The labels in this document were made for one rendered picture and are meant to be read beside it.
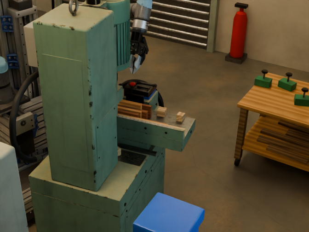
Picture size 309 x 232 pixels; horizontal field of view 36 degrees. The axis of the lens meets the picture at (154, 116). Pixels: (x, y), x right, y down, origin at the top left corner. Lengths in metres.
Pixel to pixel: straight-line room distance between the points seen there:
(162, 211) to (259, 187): 2.02
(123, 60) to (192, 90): 2.42
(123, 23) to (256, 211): 1.68
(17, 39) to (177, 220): 1.66
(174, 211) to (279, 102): 2.02
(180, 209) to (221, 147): 2.30
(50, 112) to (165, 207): 0.69
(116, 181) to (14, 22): 1.11
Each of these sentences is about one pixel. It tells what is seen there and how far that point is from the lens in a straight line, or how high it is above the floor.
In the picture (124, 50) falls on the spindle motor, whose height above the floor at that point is 1.29.
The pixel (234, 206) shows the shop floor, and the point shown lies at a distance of 3.18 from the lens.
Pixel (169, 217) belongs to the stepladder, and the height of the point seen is 1.16.
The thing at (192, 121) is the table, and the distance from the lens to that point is 2.29.
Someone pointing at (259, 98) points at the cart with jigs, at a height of 0.53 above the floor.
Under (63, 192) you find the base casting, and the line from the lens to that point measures 2.10.
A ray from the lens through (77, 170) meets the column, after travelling 1.99.
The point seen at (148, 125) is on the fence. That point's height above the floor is 0.94.
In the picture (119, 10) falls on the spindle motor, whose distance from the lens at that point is 1.97.
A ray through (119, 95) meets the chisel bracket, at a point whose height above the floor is 1.04.
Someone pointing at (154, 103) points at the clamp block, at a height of 0.91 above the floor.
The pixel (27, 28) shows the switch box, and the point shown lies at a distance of 1.81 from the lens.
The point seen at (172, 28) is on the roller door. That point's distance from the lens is 5.40.
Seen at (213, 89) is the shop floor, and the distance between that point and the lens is 4.49.
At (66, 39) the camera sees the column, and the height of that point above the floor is 1.47.
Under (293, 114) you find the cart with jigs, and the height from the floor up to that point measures 0.53.
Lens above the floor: 2.12
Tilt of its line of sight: 32 degrees down
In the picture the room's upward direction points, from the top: 1 degrees clockwise
